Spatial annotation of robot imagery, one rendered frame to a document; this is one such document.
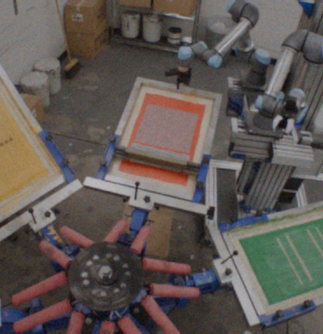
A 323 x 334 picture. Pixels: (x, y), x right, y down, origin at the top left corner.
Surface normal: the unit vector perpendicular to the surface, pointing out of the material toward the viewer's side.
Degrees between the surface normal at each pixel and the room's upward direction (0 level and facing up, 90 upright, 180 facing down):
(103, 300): 0
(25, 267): 0
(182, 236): 0
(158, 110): 16
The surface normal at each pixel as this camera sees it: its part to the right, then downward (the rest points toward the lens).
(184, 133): 0.01, -0.47
